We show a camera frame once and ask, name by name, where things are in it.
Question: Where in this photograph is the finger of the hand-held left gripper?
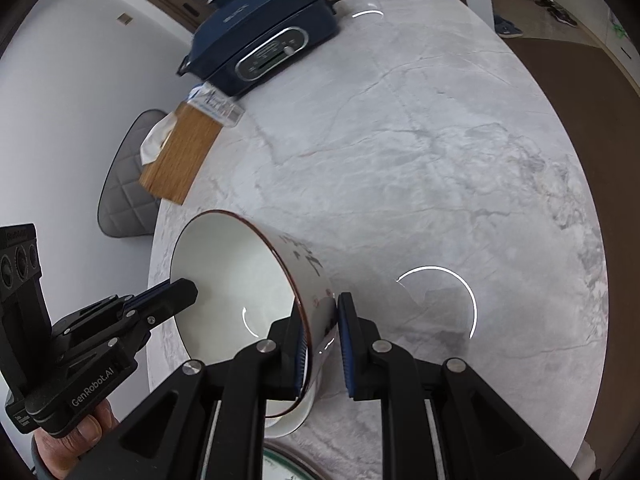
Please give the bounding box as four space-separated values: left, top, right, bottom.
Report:
106 278 199 357
50 282 173 337

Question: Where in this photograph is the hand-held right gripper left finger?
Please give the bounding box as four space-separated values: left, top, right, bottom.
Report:
77 305 309 480

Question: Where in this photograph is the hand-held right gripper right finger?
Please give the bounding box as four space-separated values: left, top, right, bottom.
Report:
336 292 583 480

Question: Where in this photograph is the white bowl with dark rim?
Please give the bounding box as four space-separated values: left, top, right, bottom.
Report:
170 209 337 437

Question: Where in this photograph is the teal floral plate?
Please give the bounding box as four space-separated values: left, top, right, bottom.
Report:
261 437 327 480

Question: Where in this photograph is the person's left hand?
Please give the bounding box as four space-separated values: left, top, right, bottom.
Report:
31 400 122 480

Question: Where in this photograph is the grey quilted chair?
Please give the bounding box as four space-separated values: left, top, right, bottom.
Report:
97 109 162 239

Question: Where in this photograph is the wooden tissue box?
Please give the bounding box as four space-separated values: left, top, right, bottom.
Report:
138 101 224 206

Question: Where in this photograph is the white tissue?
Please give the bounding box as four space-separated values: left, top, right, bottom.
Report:
139 112 177 166

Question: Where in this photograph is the clear plastic packet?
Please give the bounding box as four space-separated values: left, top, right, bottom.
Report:
187 82 246 129

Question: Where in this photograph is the dark blue electric cooker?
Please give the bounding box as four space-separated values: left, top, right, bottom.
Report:
176 0 342 97

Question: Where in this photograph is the dark shoe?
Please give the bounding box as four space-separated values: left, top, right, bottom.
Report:
535 0 577 26
494 14 524 39

